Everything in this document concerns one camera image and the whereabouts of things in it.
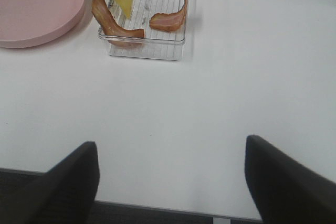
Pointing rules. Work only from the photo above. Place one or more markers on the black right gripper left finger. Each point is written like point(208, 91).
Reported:
point(64, 194)

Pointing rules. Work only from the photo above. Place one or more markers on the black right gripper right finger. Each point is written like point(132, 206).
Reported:
point(283, 190)

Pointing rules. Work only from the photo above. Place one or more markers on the bacon strip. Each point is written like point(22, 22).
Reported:
point(169, 22)
point(108, 24)

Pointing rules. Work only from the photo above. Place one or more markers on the pink round plate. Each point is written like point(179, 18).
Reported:
point(28, 23)

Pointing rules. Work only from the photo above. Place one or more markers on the clear right plastic tray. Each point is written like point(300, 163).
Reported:
point(156, 44)

